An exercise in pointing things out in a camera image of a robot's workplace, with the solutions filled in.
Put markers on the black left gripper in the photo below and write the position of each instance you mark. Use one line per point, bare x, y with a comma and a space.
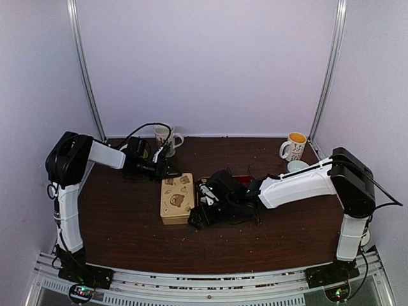
162, 173

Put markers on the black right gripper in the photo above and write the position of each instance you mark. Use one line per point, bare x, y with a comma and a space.
195, 213

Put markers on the bear print tin lid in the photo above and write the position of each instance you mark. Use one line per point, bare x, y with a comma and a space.
177, 195

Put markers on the beige tin box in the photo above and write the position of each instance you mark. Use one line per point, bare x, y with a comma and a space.
175, 219

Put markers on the metal tongs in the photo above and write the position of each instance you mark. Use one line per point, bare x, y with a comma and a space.
257, 215

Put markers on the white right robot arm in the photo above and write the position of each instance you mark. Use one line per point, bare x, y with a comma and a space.
341, 174

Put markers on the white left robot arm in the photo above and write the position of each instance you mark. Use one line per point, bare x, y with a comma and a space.
66, 165

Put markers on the white cup near arm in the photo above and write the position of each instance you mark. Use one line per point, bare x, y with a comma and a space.
365, 238

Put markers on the red lacquer tray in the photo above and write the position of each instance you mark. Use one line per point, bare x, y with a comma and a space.
243, 179

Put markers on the floral mug beige inside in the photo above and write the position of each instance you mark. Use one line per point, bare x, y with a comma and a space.
165, 134

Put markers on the pale blue bowl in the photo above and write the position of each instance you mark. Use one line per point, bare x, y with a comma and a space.
296, 165

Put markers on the white mug yellow inside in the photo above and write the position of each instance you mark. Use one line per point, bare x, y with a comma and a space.
292, 149

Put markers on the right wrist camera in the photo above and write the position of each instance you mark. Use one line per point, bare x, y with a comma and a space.
205, 193

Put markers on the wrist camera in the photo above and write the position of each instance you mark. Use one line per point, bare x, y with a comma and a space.
160, 153
205, 193

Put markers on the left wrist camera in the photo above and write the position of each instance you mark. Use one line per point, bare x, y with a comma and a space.
160, 153

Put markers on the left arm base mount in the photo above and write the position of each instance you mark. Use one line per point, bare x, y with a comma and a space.
92, 276

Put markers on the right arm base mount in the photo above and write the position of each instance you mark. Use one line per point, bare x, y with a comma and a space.
325, 275

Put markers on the metal front rail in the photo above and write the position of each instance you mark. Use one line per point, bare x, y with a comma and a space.
280, 287

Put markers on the left aluminium frame post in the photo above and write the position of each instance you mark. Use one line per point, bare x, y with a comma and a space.
84, 71

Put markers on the aluminium frame post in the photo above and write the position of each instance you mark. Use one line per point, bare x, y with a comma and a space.
336, 43
84, 71

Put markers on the right aluminium frame post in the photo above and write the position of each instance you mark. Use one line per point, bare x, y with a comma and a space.
336, 43

